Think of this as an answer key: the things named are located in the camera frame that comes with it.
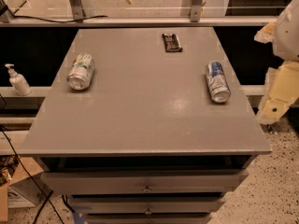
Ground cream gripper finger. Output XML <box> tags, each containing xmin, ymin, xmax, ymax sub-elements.
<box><xmin>254</xmin><ymin>21</ymin><xmax>277</xmax><ymax>44</ymax></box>

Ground blue silver redbull can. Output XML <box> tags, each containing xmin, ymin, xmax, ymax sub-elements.
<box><xmin>206</xmin><ymin>61</ymin><xmax>231</xmax><ymax>104</ymax></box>

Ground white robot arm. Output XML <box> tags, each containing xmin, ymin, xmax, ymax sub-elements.
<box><xmin>254</xmin><ymin>0</ymin><xmax>299</xmax><ymax>125</ymax></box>

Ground green white 7up can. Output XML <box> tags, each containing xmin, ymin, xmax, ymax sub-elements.
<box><xmin>66</xmin><ymin>52</ymin><xmax>95</xmax><ymax>91</ymax></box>

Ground black snack bar wrapper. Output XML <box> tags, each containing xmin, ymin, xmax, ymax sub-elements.
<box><xmin>162</xmin><ymin>34</ymin><xmax>183</xmax><ymax>52</ymax></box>

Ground grey drawer cabinet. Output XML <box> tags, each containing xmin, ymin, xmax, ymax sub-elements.
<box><xmin>19</xmin><ymin>27</ymin><xmax>273</xmax><ymax>224</ymax></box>

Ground top grey drawer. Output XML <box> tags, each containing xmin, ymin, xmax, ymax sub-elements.
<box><xmin>41</xmin><ymin>170</ymin><xmax>249</xmax><ymax>195</ymax></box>

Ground grey drawer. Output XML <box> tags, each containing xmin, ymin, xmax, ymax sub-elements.
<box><xmin>41</xmin><ymin>170</ymin><xmax>249</xmax><ymax>195</ymax></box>
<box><xmin>69</xmin><ymin>195</ymin><xmax>224</xmax><ymax>214</ymax></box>
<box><xmin>86</xmin><ymin>214</ymin><xmax>212</xmax><ymax>224</ymax></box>

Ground middle grey drawer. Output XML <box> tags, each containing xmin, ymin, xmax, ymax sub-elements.
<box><xmin>69</xmin><ymin>195</ymin><xmax>224</xmax><ymax>214</ymax></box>

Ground bottom grey drawer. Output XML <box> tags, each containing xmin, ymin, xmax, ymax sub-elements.
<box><xmin>86</xmin><ymin>214</ymin><xmax>212</xmax><ymax>224</ymax></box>

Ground white pump sanitizer bottle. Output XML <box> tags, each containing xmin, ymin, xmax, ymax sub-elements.
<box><xmin>5</xmin><ymin>63</ymin><xmax>31</xmax><ymax>96</ymax></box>

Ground cardboard box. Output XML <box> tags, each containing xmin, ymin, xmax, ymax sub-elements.
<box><xmin>0</xmin><ymin>157</ymin><xmax>50</xmax><ymax>221</ymax></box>

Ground right metal bracket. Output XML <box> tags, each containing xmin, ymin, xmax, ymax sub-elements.
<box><xmin>190</xmin><ymin>0</ymin><xmax>203</xmax><ymax>22</ymax></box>

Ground metal bracket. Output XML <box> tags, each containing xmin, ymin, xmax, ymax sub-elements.
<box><xmin>69</xmin><ymin>0</ymin><xmax>85</xmax><ymax>20</ymax></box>
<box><xmin>190</xmin><ymin>0</ymin><xmax>203</xmax><ymax>22</ymax></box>

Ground left metal bracket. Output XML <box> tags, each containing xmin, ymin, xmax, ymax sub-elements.
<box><xmin>69</xmin><ymin>0</ymin><xmax>85</xmax><ymax>20</ymax></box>

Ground black cable on ledge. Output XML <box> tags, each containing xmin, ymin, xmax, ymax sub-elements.
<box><xmin>12</xmin><ymin>14</ymin><xmax>108</xmax><ymax>24</ymax></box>

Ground black floor cable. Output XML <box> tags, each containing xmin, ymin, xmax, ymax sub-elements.
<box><xmin>0</xmin><ymin>124</ymin><xmax>66</xmax><ymax>224</ymax></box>

